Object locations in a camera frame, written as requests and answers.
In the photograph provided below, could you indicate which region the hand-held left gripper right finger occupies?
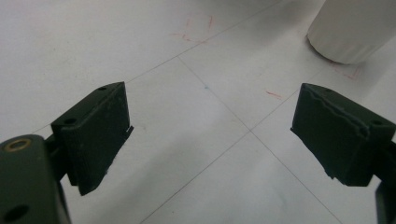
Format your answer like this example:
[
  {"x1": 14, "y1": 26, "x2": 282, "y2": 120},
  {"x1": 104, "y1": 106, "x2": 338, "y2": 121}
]
[{"x1": 290, "y1": 82, "x2": 396, "y2": 188}]

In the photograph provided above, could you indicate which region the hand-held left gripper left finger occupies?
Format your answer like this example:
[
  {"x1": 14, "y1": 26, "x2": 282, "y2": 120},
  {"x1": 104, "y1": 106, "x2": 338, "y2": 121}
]
[{"x1": 50, "y1": 81, "x2": 134, "y2": 197}]

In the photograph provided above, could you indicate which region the white cup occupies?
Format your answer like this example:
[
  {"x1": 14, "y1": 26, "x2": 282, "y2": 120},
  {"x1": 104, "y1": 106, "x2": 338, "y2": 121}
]
[{"x1": 306, "y1": 0, "x2": 396, "y2": 65}]

